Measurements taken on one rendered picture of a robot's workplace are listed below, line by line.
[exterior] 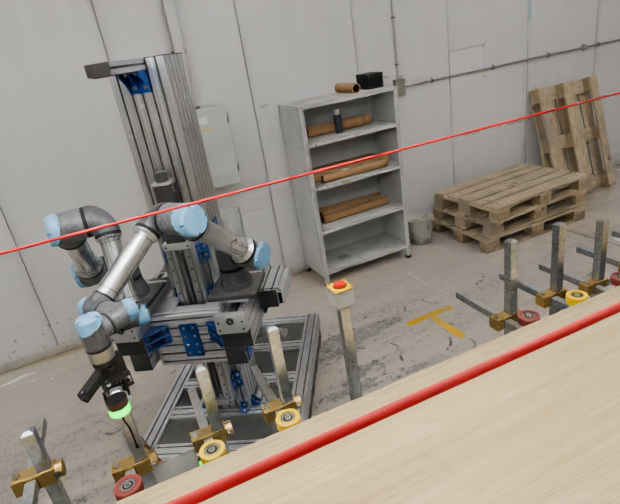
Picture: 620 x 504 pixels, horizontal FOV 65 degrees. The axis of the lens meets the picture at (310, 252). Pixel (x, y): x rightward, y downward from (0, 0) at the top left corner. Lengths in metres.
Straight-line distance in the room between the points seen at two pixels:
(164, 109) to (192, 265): 0.69
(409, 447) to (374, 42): 3.78
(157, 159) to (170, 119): 0.19
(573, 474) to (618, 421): 0.25
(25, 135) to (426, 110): 3.42
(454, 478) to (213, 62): 3.44
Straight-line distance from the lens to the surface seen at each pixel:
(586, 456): 1.55
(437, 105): 5.13
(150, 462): 1.75
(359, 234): 4.85
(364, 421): 0.34
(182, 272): 2.38
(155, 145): 2.27
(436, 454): 1.50
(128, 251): 1.80
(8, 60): 4.03
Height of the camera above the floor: 1.98
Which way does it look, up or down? 23 degrees down
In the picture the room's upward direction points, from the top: 10 degrees counter-clockwise
